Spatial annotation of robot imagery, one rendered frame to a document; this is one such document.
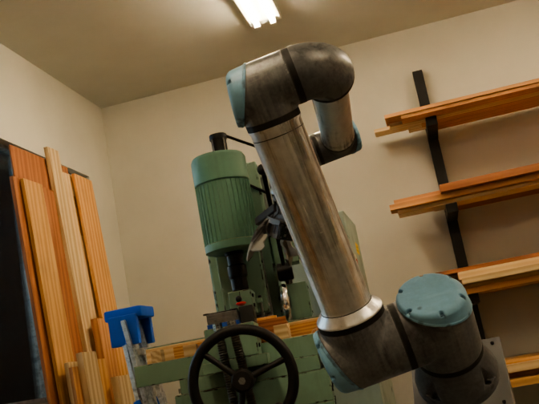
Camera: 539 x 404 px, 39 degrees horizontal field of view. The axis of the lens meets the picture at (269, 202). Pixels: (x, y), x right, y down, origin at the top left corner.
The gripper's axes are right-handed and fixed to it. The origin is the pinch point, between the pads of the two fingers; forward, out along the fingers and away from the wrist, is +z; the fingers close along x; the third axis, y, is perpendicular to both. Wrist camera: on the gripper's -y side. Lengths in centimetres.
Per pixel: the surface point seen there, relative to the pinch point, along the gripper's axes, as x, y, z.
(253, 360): -9.5, 17.0, 23.9
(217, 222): -10.0, -16.3, -8.2
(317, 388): 10.0, 22.2, 29.6
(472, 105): 188, -118, -81
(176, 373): -21.4, -2.2, 34.7
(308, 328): 16.8, 3.7, 17.5
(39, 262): -14, -168, 39
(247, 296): -0.2, -6.8, 11.9
